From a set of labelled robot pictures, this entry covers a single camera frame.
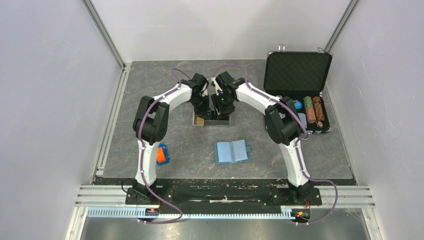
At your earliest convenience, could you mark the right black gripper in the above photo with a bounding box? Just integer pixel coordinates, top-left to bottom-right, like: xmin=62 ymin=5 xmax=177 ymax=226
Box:
xmin=212 ymin=91 xmax=237 ymax=119

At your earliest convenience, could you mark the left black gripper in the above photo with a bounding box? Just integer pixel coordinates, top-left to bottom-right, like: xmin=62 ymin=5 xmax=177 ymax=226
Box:
xmin=189 ymin=95 xmax=212 ymax=123

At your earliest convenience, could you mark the clear acrylic card tray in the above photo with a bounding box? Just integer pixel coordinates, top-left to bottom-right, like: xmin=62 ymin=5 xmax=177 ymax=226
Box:
xmin=191 ymin=111 xmax=233 ymax=127

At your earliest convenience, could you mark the blue card holder wallet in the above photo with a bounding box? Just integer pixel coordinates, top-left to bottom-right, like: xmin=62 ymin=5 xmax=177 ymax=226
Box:
xmin=214 ymin=139 xmax=252 ymax=165

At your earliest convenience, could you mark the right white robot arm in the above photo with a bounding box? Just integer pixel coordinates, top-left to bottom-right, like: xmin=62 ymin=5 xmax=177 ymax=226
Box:
xmin=211 ymin=71 xmax=314 ymax=204

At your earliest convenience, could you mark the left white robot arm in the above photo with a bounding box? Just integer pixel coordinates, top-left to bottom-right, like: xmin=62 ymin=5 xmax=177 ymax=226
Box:
xmin=132 ymin=73 xmax=218 ymax=204

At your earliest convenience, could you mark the gold card stack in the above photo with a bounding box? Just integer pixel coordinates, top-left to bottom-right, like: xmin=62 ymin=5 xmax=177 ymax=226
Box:
xmin=193 ymin=116 xmax=205 ymax=127

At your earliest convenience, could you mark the black poker chip case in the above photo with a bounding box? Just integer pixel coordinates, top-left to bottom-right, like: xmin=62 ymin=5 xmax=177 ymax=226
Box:
xmin=263 ymin=48 xmax=333 ymax=134

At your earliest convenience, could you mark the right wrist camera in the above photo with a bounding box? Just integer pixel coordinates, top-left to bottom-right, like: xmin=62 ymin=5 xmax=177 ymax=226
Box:
xmin=210 ymin=77 xmax=221 ymax=95

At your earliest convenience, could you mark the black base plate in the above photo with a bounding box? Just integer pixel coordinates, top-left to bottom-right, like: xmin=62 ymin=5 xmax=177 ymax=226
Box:
xmin=125 ymin=178 xmax=323 ymax=214

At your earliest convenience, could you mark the white slotted cable duct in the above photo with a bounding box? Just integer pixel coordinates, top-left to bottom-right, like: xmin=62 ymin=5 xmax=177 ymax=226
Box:
xmin=86 ymin=206 xmax=311 ymax=220

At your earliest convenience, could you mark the left aluminium frame post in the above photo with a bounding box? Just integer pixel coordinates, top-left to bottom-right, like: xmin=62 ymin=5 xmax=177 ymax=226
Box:
xmin=82 ymin=0 xmax=126 ymax=70

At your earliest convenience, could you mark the aluminium frame post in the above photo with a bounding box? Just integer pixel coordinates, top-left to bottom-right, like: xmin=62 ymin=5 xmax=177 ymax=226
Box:
xmin=82 ymin=0 xmax=126 ymax=70
xmin=324 ymin=0 xmax=360 ymax=52

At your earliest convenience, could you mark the right aluminium frame post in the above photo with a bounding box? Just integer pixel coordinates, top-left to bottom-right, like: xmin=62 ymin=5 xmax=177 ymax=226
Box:
xmin=324 ymin=0 xmax=360 ymax=52

